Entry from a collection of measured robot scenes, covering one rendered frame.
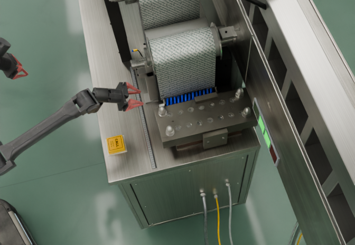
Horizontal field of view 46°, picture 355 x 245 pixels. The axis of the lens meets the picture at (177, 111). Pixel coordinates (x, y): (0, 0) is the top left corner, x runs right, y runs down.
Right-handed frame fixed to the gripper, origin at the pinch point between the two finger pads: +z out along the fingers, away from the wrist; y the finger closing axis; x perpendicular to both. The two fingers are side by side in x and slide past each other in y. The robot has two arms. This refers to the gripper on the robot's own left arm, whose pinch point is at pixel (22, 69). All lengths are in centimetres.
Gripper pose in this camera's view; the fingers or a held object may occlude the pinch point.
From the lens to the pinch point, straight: 200.1
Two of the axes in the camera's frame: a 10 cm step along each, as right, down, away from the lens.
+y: -6.0, -6.8, 4.3
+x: -6.6, 7.2, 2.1
